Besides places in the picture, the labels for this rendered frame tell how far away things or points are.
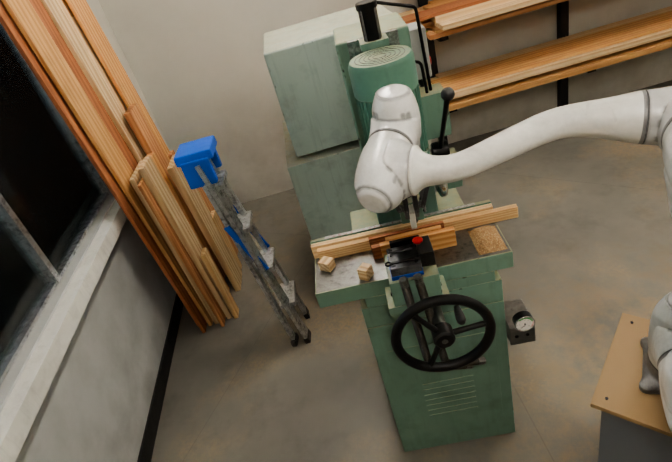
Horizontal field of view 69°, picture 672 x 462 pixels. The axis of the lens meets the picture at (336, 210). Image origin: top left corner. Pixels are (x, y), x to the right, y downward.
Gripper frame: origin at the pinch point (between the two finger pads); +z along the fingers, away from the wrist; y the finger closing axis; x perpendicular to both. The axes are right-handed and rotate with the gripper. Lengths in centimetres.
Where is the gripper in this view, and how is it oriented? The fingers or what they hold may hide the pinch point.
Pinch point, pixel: (412, 216)
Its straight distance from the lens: 134.3
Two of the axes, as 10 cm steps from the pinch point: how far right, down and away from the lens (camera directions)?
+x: 1.0, 7.2, -6.8
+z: 2.2, 6.6, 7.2
